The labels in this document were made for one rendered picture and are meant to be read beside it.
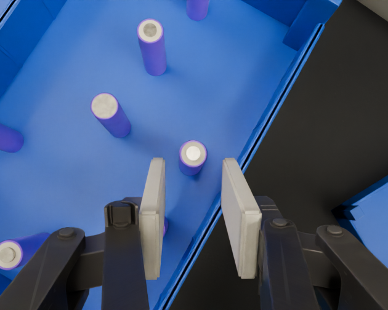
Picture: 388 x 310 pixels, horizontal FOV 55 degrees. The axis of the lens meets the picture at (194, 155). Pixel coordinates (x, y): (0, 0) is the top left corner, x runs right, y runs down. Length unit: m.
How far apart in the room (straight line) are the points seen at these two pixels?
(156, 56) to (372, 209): 0.59
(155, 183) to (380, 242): 0.66
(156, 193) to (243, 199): 0.04
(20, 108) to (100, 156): 0.08
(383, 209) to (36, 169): 0.64
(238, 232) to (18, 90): 0.24
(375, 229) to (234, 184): 0.64
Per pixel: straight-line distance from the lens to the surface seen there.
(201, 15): 0.33
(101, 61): 0.33
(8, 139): 0.31
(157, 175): 0.18
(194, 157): 0.24
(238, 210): 0.16
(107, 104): 0.25
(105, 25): 0.34
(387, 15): 0.89
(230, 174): 0.19
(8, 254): 0.26
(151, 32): 0.26
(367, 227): 0.79
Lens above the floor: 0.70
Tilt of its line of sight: 82 degrees down
